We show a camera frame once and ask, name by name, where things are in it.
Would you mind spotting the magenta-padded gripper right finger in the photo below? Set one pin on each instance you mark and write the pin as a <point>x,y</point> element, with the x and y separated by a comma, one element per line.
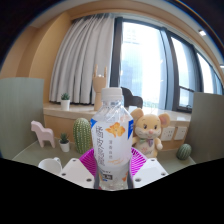
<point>149,170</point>

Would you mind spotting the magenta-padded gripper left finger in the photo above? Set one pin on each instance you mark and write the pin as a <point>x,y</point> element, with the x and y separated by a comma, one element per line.
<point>76,171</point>

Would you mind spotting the clear plastic water bottle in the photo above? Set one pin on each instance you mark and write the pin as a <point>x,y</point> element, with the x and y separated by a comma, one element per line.
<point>111,143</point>

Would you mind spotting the small plant in white pot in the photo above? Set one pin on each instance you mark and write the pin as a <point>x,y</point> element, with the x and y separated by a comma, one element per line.
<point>65,104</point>
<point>64,145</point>

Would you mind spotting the tall green cactus ornament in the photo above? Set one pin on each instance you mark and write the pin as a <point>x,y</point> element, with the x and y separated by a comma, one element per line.
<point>81,135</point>

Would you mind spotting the beige plush mouse toy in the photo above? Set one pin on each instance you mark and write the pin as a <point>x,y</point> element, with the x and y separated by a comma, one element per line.
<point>150,133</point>

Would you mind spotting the round green cactus ornament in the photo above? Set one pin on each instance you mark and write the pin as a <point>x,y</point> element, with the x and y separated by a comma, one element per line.
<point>184,152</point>

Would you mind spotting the pink wooden horse figure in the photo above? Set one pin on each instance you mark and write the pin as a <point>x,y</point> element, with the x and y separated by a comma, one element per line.
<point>41,132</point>

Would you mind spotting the grey-green desk partition panel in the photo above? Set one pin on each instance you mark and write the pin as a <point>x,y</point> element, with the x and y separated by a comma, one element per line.
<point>20,116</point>
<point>206,126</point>

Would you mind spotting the black horse figure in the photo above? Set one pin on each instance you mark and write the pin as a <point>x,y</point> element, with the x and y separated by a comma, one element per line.
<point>133,100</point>

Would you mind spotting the wooden hand model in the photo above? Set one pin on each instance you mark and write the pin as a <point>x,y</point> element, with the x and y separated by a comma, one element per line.
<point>99,85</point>

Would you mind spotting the grey pleated curtain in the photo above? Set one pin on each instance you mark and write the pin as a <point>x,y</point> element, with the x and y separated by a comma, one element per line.
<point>83,60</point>

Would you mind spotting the white wall socket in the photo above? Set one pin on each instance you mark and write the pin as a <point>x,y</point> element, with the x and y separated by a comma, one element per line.
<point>167,133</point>
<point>181,133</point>

